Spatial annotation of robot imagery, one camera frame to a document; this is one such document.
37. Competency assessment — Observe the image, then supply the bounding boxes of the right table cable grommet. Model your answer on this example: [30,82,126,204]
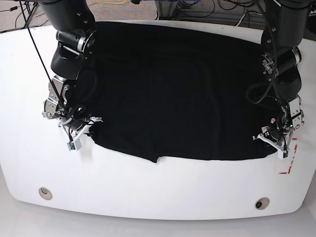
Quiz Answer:
[255,197,270,210]

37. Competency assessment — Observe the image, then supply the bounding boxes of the left table cable grommet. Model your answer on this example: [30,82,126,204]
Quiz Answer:
[39,187,52,200]

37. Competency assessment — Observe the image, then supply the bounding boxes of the table cable grommet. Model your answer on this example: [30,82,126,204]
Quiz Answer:
[39,187,52,200]
[255,197,270,210]

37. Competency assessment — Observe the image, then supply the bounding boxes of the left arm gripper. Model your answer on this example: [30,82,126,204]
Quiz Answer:
[252,126,294,154]

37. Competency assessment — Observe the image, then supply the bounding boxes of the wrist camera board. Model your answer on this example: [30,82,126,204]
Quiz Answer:
[67,142,76,151]
[277,150,288,160]

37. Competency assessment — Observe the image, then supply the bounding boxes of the red tape rectangle marking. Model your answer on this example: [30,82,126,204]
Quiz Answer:
[278,137,298,175]

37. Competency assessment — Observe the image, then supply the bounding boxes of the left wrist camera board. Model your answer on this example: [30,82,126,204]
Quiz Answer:
[277,150,288,160]

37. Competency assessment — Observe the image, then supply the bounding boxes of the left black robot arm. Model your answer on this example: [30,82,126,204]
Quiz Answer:
[251,0,312,159]

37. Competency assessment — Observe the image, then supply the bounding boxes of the black t-shirt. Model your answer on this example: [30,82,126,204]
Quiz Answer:
[66,21,289,164]

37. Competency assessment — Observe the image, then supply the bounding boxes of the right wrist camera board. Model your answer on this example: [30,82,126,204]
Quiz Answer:
[67,142,76,151]

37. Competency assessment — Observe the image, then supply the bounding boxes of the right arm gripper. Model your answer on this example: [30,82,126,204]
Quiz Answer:
[58,117,103,146]

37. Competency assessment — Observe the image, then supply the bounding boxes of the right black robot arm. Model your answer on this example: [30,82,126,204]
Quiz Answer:
[34,0,101,150]

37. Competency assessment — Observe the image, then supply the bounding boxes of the yellow cable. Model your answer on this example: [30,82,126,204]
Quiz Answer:
[87,0,127,7]

